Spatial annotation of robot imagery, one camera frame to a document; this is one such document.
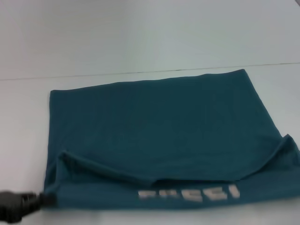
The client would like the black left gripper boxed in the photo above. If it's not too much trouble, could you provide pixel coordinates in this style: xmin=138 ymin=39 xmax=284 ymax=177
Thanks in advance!
xmin=0 ymin=190 xmax=56 ymax=224

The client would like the teal blue shirt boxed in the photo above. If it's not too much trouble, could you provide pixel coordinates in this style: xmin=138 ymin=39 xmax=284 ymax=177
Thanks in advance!
xmin=43 ymin=68 xmax=300 ymax=211

